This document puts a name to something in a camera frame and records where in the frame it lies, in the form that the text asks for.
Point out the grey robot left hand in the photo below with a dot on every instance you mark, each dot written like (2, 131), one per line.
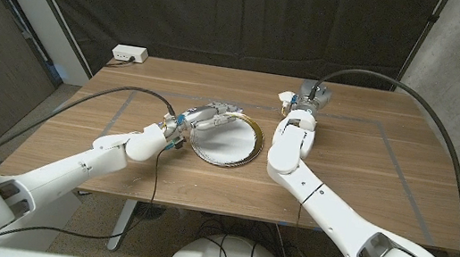
(200, 115)

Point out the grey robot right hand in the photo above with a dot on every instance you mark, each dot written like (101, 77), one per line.
(324, 97)

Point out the white plate with gold rim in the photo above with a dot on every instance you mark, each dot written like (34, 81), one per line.
(228, 142)

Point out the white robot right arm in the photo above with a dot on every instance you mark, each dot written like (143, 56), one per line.
(334, 220)

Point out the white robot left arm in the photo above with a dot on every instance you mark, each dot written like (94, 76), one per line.
(61, 177)

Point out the grey tape outline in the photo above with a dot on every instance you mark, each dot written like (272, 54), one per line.
(163, 92)

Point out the white power outlet box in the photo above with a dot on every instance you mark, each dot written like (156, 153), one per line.
(130, 53)

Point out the black curtain backdrop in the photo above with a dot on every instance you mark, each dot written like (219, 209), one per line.
(228, 11)

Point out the black round floor object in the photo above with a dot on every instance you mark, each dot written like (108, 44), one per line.
(150, 212)

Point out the black backdrop stand pole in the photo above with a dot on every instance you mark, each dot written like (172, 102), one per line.
(51, 2)
(423, 38)

